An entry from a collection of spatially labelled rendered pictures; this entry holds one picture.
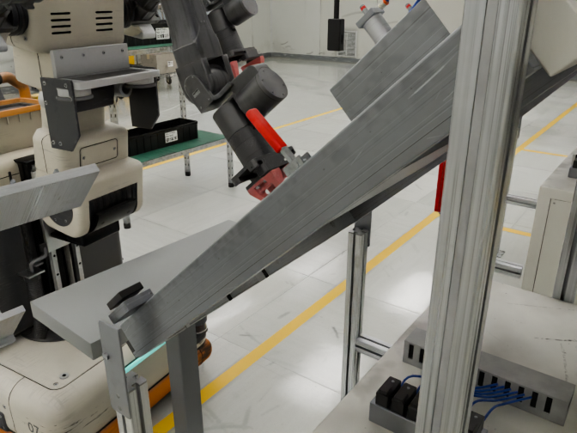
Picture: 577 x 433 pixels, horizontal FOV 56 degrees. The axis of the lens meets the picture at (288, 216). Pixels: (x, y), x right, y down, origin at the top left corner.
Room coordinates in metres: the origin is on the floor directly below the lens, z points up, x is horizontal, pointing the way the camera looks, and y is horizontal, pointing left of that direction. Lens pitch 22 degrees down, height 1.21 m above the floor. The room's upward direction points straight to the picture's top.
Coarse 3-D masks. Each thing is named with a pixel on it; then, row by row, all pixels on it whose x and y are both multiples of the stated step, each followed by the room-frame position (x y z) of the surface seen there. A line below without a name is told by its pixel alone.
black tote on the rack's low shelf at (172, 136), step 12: (168, 120) 3.46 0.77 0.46; (180, 120) 3.53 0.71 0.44; (192, 120) 3.47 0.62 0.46; (132, 132) 3.22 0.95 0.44; (144, 132) 3.30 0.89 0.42; (156, 132) 3.16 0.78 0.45; (168, 132) 3.23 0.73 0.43; (180, 132) 3.32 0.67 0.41; (192, 132) 3.40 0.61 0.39; (132, 144) 3.02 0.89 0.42; (144, 144) 3.08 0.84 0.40; (156, 144) 3.16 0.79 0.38; (168, 144) 3.23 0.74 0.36
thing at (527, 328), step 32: (512, 288) 1.03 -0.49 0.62; (416, 320) 0.90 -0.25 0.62; (512, 320) 0.90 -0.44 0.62; (544, 320) 0.90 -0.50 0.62; (576, 320) 0.90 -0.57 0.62; (512, 352) 0.80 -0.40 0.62; (544, 352) 0.80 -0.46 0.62; (576, 352) 0.80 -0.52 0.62; (416, 384) 0.72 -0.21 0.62; (576, 384) 0.72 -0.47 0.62; (352, 416) 0.64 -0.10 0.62; (512, 416) 0.64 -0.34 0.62; (576, 416) 0.64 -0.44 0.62
